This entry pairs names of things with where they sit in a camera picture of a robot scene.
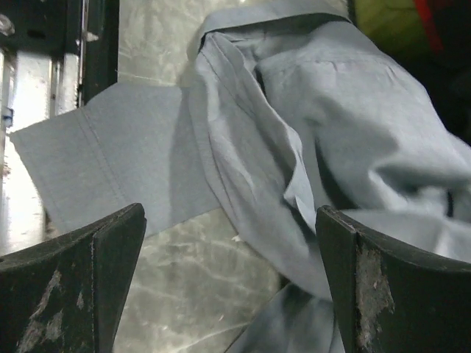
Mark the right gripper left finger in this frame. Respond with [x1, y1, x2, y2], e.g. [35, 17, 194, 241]
[1, 203, 146, 352]

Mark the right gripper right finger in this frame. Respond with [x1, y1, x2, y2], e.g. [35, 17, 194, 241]
[316, 207, 470, 352]

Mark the grey button shirt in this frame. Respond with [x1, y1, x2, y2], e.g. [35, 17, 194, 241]
[12, 1, 470, 352]

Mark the red garment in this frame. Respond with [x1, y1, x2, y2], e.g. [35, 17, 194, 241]
[414, 0, 443, 53]

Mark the green laundry basket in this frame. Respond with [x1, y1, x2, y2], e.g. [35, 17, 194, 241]
[352, 0, 431, 59]

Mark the aluminium mounting rail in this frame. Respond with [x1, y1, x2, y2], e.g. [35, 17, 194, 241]
[1, 0, 119, 254]

